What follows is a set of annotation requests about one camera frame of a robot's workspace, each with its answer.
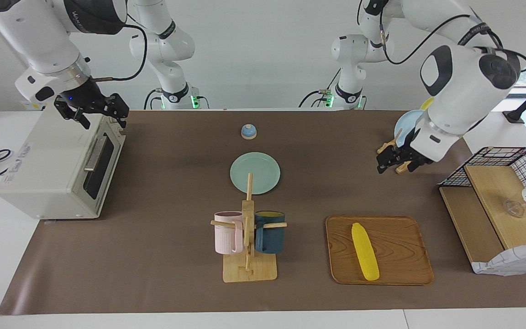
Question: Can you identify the glass oven door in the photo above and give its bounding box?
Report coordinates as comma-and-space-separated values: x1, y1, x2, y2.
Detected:
74, 121, 126, 218

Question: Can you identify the yellow corn cob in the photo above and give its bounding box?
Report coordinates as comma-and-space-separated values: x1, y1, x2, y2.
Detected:
352, 223, 380, 281

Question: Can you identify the pale green plate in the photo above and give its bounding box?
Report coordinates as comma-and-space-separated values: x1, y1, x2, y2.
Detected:
230, 152, 281, 195

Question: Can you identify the white toaster oven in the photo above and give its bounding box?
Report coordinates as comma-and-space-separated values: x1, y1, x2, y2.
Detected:
0, 110, 126, 221

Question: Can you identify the wooden plate rack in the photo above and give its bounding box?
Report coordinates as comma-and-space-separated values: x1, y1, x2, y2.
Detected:
377, 129, 412, 174

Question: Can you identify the light blue plate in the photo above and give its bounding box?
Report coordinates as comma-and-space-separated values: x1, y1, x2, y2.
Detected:
394, 110, 426, 148

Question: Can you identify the brown wooden tray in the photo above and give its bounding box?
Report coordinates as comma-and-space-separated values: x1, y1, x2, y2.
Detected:
326, 215, 434, 286

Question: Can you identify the small clear glass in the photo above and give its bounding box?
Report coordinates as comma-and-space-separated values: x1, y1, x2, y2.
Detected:
503, 200, 526, 218

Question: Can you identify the dark blue mug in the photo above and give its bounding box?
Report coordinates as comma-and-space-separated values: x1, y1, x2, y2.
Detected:
255, 211, 286, 255

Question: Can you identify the brown table mat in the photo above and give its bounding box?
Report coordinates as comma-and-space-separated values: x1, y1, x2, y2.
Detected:
0, 110, 526, 316

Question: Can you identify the white checked cloth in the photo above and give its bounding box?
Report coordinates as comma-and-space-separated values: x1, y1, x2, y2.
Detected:
472, 241, 526, 276

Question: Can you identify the pink mug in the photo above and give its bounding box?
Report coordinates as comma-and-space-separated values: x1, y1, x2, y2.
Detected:
214, 211, 244, 255

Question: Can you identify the wooden mug rack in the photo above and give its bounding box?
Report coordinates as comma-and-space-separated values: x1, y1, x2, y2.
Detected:
210, 173, 288, 283

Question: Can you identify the black right base cable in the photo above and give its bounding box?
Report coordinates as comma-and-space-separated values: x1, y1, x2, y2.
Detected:
143, 88, 164, 110

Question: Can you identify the black base cable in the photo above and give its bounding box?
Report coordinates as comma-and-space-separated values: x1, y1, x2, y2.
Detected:
299, 69, 342, 109
143, 88, 164, 110

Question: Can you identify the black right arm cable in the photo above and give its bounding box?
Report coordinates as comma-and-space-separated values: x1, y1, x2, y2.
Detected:
90, 14, 148, 83

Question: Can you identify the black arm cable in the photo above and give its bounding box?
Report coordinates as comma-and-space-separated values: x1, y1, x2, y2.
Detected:
357, 0, 526, 74
90, 14, 148, 83

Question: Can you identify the black wire basket shelf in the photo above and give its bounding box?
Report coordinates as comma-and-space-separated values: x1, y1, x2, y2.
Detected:
439, 164, 526, 271

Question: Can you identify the black left base cable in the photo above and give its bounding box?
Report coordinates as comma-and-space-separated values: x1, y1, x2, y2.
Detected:
299, 69, 342, 109

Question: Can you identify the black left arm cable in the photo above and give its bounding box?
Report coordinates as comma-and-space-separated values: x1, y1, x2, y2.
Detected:
357, 0, 526, 74

